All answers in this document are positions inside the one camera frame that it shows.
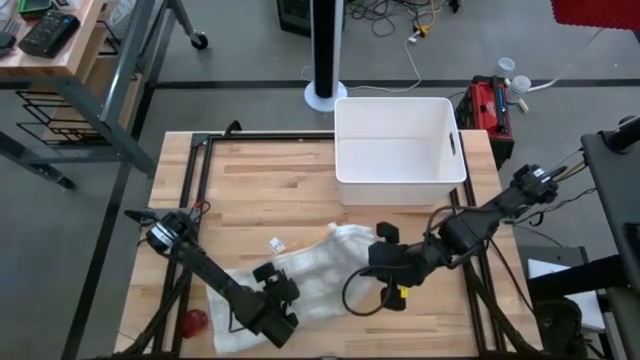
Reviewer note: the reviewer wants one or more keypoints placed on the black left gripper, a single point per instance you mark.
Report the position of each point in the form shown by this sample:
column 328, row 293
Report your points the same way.
column 270, row 310

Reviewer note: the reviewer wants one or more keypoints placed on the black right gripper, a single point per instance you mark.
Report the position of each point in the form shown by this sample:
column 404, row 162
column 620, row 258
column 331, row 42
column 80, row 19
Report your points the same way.
column 405, row 262

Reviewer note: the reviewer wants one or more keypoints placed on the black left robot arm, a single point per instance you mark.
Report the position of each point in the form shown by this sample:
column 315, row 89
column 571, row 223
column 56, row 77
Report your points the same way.
column 200, row 260

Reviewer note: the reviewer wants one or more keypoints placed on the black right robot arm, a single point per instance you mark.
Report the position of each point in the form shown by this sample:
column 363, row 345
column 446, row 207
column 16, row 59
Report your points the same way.
column 500, row 210

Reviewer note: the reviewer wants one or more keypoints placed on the red apple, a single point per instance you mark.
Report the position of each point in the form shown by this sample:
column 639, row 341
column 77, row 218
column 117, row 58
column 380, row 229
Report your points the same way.
column 194, row 323

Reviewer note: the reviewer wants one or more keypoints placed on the white perforated plastic basket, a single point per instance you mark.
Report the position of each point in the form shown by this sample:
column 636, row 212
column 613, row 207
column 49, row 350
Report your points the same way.
column 400, row 145

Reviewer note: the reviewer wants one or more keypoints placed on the white board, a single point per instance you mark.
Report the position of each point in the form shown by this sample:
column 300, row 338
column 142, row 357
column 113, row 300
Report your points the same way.
column 545, row 270

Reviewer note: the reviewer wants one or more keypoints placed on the red black tool bag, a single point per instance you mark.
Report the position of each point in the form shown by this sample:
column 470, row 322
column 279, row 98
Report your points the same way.
column 485, row 110

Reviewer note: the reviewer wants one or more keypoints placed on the white plastic jar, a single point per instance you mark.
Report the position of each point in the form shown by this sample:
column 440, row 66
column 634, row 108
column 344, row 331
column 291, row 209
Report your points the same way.
column 519, row 87
column 505, row 66

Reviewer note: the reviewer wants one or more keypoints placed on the dark grey desk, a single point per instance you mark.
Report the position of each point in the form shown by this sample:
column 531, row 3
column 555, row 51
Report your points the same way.
column 615, row 200

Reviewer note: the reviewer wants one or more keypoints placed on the orange power plug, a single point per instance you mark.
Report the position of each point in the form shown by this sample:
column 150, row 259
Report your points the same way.
column 422, row 31

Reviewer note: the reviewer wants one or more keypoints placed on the black equipment box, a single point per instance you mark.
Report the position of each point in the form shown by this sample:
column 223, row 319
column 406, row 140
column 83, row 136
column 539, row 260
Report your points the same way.
column 295, row 17

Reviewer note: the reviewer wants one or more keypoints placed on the black caster wheel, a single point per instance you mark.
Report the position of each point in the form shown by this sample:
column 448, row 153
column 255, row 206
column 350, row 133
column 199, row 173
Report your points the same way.
column 199, row 41

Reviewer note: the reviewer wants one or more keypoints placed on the red foam panel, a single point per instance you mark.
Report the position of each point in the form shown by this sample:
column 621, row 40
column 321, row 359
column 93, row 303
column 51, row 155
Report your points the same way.
column 595, row 12

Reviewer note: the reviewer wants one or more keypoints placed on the wooden workbench with grey legs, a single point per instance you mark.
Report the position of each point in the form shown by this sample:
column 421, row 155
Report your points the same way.
column 30, row 65

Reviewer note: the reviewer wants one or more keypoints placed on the black keypad device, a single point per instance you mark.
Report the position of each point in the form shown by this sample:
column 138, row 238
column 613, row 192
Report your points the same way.
column 50, row 32

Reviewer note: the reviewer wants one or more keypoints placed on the black comb-shaped tool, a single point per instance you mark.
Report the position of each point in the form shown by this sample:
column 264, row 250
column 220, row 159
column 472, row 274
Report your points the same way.
column 5, row 42

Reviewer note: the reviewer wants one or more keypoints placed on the green box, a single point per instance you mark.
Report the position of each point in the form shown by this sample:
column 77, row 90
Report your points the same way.
column 35, row 5

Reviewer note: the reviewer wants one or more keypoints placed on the black aluminium table frame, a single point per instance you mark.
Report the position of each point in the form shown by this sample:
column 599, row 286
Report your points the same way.
column 295, row 135

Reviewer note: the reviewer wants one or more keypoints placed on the black cylindrical post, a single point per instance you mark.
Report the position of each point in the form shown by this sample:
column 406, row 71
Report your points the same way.
column 622, row 135

